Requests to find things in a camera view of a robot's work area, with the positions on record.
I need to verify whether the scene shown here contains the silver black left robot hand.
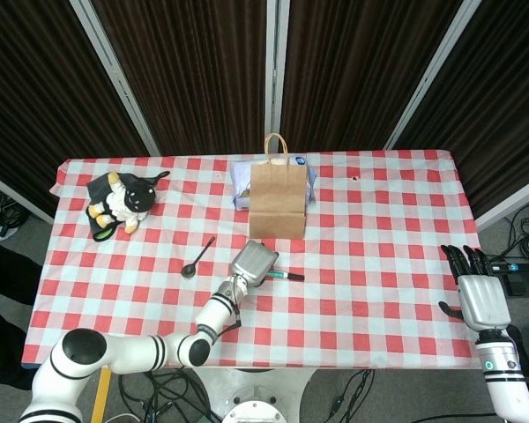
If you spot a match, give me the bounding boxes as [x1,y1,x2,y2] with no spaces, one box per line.
[227,240,279,290]

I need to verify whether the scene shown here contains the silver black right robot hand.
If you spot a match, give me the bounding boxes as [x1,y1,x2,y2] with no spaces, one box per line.
[438,244,512,331]

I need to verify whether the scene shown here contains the black white plush toy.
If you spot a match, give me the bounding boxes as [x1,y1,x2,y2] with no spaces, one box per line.
[86,170,172,242]

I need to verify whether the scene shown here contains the black foot pedal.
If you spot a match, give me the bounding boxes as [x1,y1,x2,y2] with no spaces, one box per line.
[504,272,529,297]

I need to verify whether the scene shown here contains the black power strip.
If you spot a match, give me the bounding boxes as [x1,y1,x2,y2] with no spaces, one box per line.
[487,259,529,275]

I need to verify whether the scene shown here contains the black spoon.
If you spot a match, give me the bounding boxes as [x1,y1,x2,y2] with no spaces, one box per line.
[180,236,217,279]

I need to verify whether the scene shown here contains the brown paper bag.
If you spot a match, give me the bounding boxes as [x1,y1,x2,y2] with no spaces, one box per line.
[248,133,309,241]

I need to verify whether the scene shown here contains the white purple plastic package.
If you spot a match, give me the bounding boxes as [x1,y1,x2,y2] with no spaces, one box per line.
[228,153,318,212]

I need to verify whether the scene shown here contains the red white checkered tablecloth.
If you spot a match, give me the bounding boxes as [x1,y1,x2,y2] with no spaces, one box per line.
[20,149,486,369]

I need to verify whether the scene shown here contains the dark brown pleated panel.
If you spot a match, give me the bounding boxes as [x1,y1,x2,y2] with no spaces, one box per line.
[92,0,268,156]
[0,0,149,217]
[396,0,529,219]
[281,0,464,153]

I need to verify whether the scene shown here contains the person leg black trousers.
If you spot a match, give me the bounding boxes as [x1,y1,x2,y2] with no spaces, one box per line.
[0,233,43,389]

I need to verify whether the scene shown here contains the grey partition frame rail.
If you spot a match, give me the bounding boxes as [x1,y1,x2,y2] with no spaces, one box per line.
[473,191,529,233]
[0,167,56,226]

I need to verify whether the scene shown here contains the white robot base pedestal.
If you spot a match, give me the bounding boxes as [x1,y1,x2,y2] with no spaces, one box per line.
[189,367,318,423]

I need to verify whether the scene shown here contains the black cable with green light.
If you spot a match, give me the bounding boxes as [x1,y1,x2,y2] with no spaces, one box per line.
[325,368,376,419]

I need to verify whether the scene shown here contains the grey partition frame post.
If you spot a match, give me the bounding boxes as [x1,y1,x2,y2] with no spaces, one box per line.
[69,0,162,156]
[264,0,291,155]
[384,0,484,151]

